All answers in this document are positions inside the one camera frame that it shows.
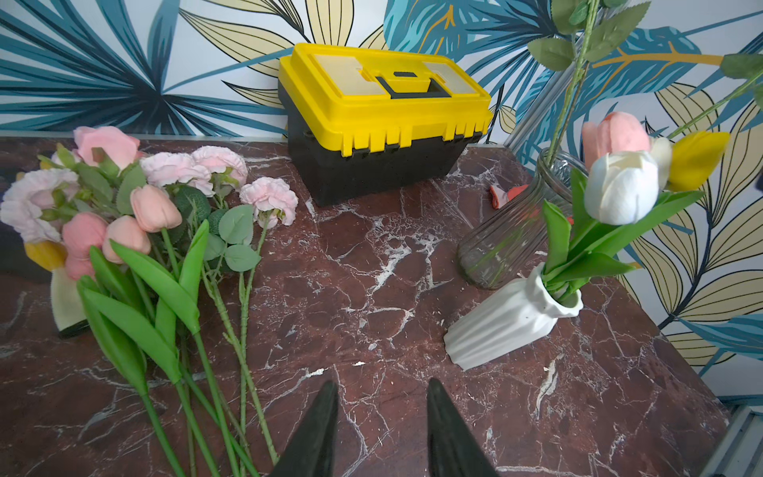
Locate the yellow toolbox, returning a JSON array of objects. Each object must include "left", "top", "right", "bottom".
[{"left": 278, "top": 44, "right": 492, "bottom": 207}]

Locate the tulip bouquet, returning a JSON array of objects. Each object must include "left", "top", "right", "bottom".
[{"left": 540, "top": 131, "right": 730, "bottom": 306}]

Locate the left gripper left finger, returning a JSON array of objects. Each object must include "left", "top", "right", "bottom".
[{"left": 269, "top": 381, "right": 339, "bottom": 477}]

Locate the glass vase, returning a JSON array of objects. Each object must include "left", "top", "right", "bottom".
[{"left": 457, "top": 152, "right": 585, "bottom": 289}]

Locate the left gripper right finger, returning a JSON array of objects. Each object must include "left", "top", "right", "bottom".
[{"left": 427, "top": 378, "right": 499, "bottom": 477}]

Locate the white ribbed vase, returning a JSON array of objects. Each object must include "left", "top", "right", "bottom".
[{"left": 444, "top": 264, "right": 583, "bottom": 370}]

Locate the large pink rose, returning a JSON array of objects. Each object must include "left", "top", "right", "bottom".
[{"left": 74, "top": 126, "right": 141, "bottom": 172}]

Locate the yellow work glove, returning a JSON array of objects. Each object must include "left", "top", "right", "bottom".
[{"left": 1, "top": 229, "right": 89, "bottom": 339}]

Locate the pink tulip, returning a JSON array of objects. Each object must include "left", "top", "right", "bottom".
[
  {"left": 77, "top": 223, "right": 221, "bottom": 476},
  {"left": 131, "top": 186, "right": 258, "bottom": 476},
  {"left": 62, "top": 213, "right": 185, "bottom": 476},
  {"left": 581, "top": 112, "right": 651, "bottom": 170}
]

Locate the red work glove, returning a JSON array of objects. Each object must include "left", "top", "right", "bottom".
[{"left": 490, "top": 185, "right": 528, "bottom": 210}]

